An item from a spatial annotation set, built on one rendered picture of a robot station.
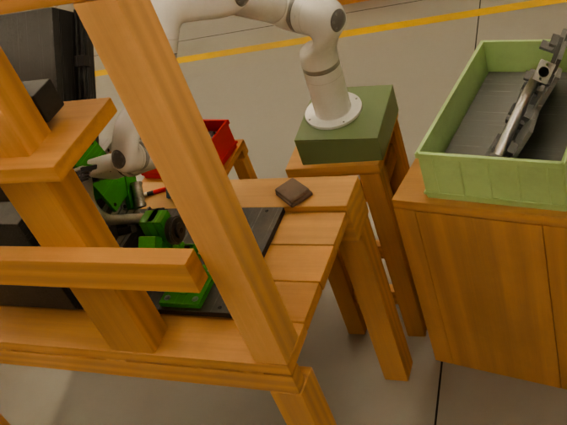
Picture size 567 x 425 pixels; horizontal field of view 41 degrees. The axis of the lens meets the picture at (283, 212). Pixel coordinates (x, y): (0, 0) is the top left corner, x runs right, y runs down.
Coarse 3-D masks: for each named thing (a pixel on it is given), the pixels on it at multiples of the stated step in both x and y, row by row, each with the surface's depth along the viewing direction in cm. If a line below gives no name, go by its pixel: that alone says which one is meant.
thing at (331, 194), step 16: (336, 176) 229; (352, 176) 227; (240, 192) 238; (256, 192) 235; (272, 192) 233; (320, 192) 226; (336, 192) 223; (352, 192) 222; (144, 208) 248; (288, 208) 226; (304, 208) 224; (320, 208) 222; (336, 208) 219; (352, 208) 222; (352, 224) 222; (352, 240) 227
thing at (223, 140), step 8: (208, 120) 275; (216, 120) 273; (224, 120) 271; (208, 128) 278; (216, 128) 276; (224, 128) 270; (216, 136) 266; (224, 136) 271; (232, 136) 275; (216, 144) 267; (224, 144) 271; (232, 144) 275; (224, 152) 272; (232, 152) 276; (224, 160) 272; (152, 176) 279
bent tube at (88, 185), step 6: (78, 168) 208; (90, 180) 209; (84, 186) 208; (90, 186) 209; (90, 192) 208; (96, 204) 209; (102, 210) 211; (102, 216) 210; (108, 216) 212; (114, 216) 214; (120, 216) 216; (126, 216) 217; (132, 216) 219; (138, 216) 221; (108, 222) 212; (114, 222) 214; (120, 222) 215; (126, 222) 217; (132, 222) 220
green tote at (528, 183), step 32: (480, 64) 251; (512, 64) 252; (448, 96) 233; (448, 128) 233; (448, 160) 212; (480, 160) 206; (512, 160) 201; (544, 160) 197; (448, 192) 221; (480, 192) 215; (512, 192) 209; (544, 192) 204
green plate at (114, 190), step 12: (96, 144) 218; (84, 156) 214; (96, 156) 218; (108, 180) 219; (120, 180) 223; (96, 192) 218; (108, 192) 218; (120, 192) 222; (108, 204) 218; (120, 204) 221
